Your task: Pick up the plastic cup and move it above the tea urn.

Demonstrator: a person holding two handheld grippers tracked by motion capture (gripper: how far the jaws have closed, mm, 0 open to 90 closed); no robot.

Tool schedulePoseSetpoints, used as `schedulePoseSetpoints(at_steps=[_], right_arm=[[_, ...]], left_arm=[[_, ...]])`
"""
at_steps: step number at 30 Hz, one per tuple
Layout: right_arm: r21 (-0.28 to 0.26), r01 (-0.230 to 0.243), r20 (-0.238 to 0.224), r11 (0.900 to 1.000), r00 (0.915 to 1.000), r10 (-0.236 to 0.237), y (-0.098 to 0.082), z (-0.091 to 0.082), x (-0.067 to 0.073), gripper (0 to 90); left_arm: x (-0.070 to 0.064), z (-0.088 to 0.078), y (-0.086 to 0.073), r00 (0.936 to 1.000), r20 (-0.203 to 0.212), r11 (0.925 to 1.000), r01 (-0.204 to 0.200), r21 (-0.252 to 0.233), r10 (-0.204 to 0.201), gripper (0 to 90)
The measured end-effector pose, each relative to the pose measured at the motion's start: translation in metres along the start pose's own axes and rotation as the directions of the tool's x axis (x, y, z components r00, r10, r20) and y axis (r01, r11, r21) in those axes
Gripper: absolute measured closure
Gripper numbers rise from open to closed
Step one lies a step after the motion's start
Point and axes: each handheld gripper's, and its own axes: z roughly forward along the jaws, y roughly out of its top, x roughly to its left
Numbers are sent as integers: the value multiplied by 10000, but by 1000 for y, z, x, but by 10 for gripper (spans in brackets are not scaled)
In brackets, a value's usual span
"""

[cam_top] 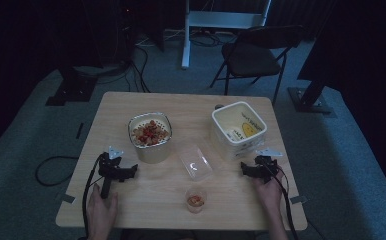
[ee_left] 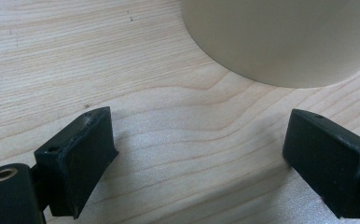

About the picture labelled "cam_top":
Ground pile of dried fruit slices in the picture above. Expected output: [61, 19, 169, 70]
[131, 119, 169, 147]

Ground bundle of black floor cables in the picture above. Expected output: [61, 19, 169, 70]
[124, 41, 153, 94]

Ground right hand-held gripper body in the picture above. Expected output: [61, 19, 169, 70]
[254, 148, 284, 185]

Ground person's dark clothing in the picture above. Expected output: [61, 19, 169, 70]
[120, 228, 259, 240]

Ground clear plastic cup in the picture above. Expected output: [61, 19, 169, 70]
[184, 186, 208, 214]

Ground grey tape piece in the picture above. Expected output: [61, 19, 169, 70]
[60, 192, 76, 204]
[289, 195, 308, 205]

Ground clear plastic lid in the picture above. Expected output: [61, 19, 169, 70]
[179, 144, 214, 183]

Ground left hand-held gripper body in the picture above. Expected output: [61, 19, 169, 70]
[97, 145, 131, 200]

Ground black folding chair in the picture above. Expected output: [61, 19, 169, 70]
[209, 25, 305, 105]

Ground person's right hand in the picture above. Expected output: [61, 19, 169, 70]
[252, 177, 284, 218]

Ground white metal desk frame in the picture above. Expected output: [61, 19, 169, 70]
[180, 0, 273, 70]

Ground right hand-held gripper cable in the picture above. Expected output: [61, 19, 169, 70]
[273, 165, 299, 240]

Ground cream square bin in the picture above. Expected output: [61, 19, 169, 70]
[210, 101, 269, 160]

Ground few red-rimmed fruit slices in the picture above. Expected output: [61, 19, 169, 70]
[187, 195, 205, 207]

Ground hand-held gripper cable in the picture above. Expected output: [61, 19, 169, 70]
[82, 155, 105, 238]
[273, 165, 299, 240]

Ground black floor stand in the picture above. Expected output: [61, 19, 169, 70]
[45, 64, 99, 107]
[287, 74, 333, 116]

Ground left hand-held gripper cable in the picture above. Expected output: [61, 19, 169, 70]
[82, 155, 105, 238]

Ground person's left hand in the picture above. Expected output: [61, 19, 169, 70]
[86, 183, 119, 234]

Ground black floor cable loop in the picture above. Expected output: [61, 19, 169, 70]
[34, 155, 81, 188]

